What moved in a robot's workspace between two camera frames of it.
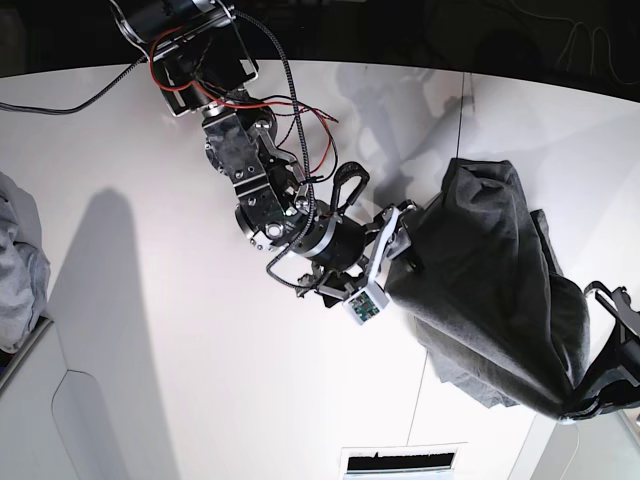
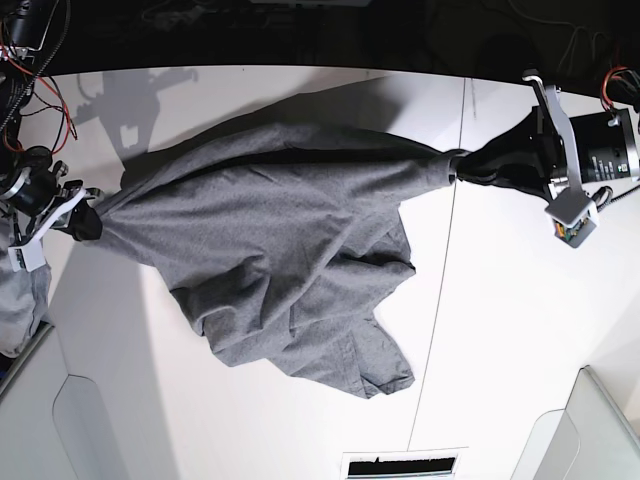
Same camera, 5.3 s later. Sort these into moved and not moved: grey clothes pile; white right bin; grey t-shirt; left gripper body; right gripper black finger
Moved: left gripper body; grey t-shirt; right gripper black finger
Not moved: grey clothes pile; white right bin
